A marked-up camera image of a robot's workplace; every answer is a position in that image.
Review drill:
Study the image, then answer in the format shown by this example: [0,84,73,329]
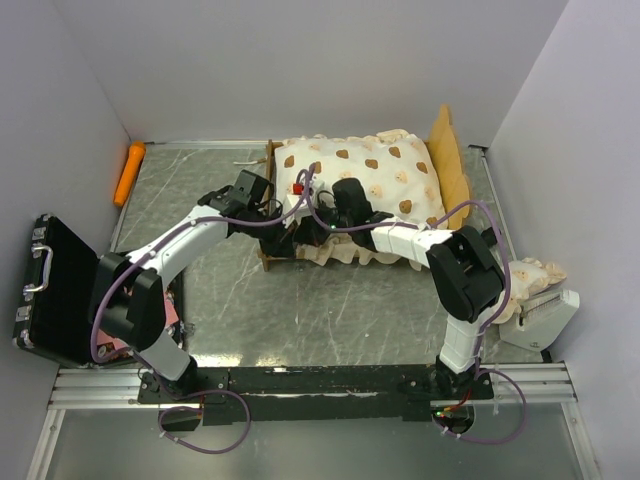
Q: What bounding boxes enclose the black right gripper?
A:
[295,197,354,247]

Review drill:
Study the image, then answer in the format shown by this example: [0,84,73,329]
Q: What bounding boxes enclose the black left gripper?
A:
[245,207,299,261]

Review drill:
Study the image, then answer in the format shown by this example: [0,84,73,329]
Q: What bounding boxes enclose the bear print bed mattress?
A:
[233,130,451,271]

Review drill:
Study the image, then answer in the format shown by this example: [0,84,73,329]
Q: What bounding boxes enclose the wooden pet bed frame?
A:
[256,103,477,274]

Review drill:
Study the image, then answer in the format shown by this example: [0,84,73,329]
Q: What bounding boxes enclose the small bear print pillow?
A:
[493,258,567,324]

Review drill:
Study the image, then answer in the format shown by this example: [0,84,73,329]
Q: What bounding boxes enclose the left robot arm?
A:
[89,170,309,402]

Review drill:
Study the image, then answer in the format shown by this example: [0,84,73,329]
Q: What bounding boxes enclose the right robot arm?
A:
[294,178,510,399]

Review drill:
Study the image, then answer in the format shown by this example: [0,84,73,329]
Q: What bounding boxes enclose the orange plastic carrot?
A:
[113,141,146,207]

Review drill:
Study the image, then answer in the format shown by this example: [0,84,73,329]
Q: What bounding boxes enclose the pink paper sheets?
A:
[96,293,183,361]

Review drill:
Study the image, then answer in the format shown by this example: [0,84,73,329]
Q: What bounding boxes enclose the black open carrying case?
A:
[11,213,186,370]

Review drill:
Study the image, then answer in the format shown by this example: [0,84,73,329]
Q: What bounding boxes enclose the white lint roller box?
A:
[499,289,580,352]

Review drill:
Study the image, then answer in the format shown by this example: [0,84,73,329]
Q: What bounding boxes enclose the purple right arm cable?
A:
[304,194,529,447]

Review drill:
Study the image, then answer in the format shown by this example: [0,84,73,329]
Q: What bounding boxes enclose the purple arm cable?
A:
[304,194,529,447]
[89,162,318,455]

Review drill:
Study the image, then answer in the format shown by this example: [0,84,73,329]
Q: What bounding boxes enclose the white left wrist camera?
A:
[282,177,325,224]

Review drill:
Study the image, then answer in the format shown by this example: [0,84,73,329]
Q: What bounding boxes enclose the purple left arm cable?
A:
[89,162,318,455]

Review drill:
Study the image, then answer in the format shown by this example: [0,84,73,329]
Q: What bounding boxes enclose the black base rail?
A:
[138,364,494,426]

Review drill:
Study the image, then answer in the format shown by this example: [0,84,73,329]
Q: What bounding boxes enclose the aluminium frame rail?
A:
[47,363,578,410]

